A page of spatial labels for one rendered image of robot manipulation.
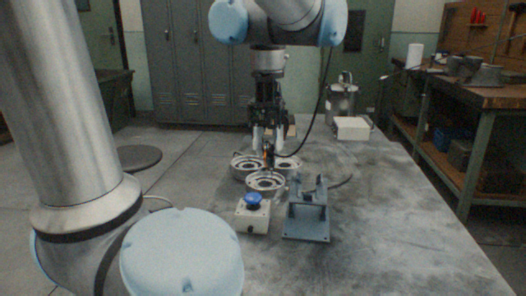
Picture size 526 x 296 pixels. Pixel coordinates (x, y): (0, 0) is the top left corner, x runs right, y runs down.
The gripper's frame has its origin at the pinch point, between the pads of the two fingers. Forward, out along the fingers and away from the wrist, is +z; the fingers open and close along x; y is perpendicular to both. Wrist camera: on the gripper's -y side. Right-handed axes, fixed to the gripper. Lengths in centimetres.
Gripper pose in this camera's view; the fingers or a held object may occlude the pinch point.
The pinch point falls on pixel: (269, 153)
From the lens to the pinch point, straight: 77.3
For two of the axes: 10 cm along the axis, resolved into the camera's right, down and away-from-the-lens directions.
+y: -1.7, 3.6, -9.2
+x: 9.9, 0.6, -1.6
